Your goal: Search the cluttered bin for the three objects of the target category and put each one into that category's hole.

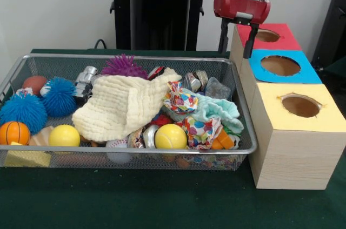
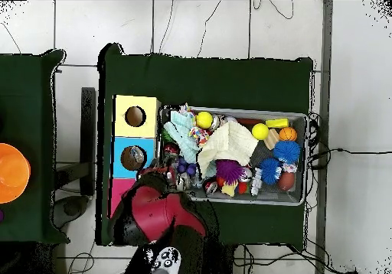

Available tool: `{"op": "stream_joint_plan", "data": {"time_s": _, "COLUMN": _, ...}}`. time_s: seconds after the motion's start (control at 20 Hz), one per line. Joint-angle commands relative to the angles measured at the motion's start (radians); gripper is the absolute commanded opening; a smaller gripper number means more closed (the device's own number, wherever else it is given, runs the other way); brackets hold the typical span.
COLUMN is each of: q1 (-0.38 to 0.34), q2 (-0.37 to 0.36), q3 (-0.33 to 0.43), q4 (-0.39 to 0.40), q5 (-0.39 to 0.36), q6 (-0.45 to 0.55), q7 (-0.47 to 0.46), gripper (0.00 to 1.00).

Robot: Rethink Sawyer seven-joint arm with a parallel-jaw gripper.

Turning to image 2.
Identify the blue label clear plastic bottle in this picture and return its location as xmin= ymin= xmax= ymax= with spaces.
xmin=125 ymin=146 xmax=145 ymax=168

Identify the mint waffle cloth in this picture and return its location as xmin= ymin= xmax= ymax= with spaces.
xmin=162 ymin=109 xmax=200 ymax=165

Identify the cream waffle cloth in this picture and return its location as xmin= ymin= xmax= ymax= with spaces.
xmin=197 ymin=120 xmax=260 ymax=178

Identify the wooden three-hole box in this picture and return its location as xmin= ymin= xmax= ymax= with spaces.
xmin=108 ymin=94 xmax=162 ymax=218

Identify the colourful patterned cloth wad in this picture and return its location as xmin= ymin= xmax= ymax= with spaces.
xmin=188 ymin=126 xmax=211 ymax=146

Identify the purple spiky ball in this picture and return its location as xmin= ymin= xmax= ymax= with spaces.
xmin=214 ymin=158 xmax=246 ymax=185

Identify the black upright panel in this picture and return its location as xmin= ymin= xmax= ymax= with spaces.
xmin=80 ymin=86 xmax=96 ymax=197

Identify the grey rounded base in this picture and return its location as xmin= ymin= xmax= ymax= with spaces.
xmin=50 ymin=194 xmax=90 ymax=230

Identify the dark green table cloth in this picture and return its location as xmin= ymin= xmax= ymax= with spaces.
xmin=96 ymin=42 xmax=315 ymax=250
xmin=0 ymin=49 xmax=70 ymax=246

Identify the smooth yellow ball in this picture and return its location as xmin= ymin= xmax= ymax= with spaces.
xmin=251 ymin=122 xmax=270 ymax=141

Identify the reddish brown ball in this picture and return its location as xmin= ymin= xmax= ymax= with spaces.
xmin=277 ymin=171 xmax=297 ymax=192

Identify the large blue spiky ball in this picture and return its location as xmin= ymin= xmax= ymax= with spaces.
xmin=273 ymin=140 xmax=302 ymax=165

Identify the small orange basketball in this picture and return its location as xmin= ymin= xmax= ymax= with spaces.
xmin=279 ymin=126 xmax=298 ymax=142

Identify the orange round object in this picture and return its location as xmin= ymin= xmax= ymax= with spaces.
xmin=0 ymin=142 xmax=31 ymax=204

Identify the shallow wire mesh bin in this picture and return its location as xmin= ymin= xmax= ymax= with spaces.
xmin=155 ymin=103 xmax=309 ymax=207

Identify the long black cable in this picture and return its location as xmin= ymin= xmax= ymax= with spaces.
xmin=307 ymin=146 xmax=392 ymax=156

